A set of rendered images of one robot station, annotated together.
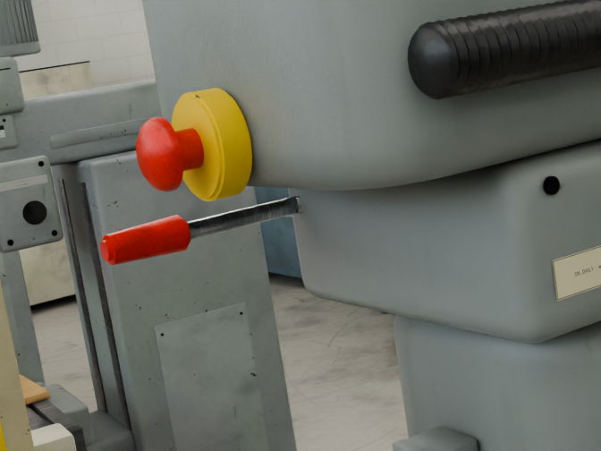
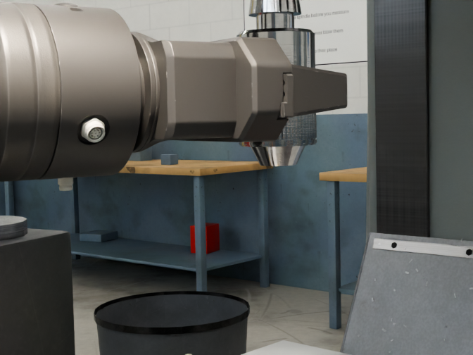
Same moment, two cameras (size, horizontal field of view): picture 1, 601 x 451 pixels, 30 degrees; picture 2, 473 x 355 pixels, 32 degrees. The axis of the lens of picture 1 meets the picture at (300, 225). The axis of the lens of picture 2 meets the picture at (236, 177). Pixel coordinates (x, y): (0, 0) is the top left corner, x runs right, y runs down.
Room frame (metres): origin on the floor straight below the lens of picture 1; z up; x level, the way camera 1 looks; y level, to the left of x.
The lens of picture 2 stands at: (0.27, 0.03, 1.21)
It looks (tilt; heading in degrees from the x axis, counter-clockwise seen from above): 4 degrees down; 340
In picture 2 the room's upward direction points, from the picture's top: 1 degrees counter-clockwise
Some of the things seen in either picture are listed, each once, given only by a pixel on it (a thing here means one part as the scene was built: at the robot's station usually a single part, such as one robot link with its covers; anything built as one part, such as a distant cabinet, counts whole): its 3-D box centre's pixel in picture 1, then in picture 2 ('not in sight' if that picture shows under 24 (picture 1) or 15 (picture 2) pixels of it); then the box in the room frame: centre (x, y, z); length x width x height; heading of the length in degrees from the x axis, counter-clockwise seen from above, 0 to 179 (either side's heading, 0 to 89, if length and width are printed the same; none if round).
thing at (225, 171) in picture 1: (210, 144); not in sight; (0.61, 0.04, 1.76); 0.06 x 0.02 x 0.06; 30
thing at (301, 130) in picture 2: not in sight; (276, 96); (0.73, -0.16, 1.22); 0.05 x 0.05 x 0.06
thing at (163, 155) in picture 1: (172, 152); not in sight; (0.60, 0.06, 1.76); 0.04 x 0.03 x 0.04; 30
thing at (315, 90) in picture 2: not in sight; (306, 90); (0.70, -0.16, 1.22); 0.06 x 0.02 x 0.03; 102
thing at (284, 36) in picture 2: not in sight; (275, 39); (0.73, -0.16, 1.25); 0.05 x 0.05 x 0.01
